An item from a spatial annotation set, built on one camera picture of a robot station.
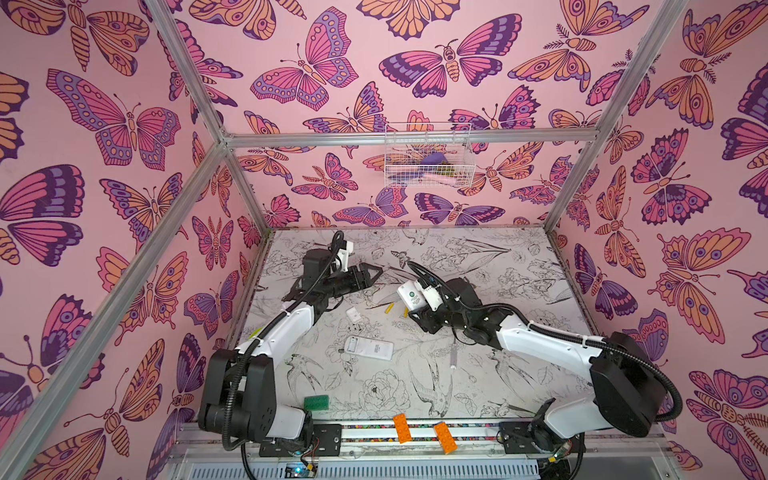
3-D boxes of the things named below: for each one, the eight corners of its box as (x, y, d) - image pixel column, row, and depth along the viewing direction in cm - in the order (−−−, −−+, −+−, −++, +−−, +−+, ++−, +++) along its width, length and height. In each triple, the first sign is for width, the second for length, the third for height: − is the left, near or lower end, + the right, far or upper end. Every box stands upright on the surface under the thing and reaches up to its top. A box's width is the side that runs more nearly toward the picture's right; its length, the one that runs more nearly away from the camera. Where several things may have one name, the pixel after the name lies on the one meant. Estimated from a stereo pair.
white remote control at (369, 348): (342, 354, 90) (342, 351, 89) (347, 337, 94) (346, 334, 92) (393, 361, 89) (393, 359, 87) (396, 344, 92) (396, 342, 91)
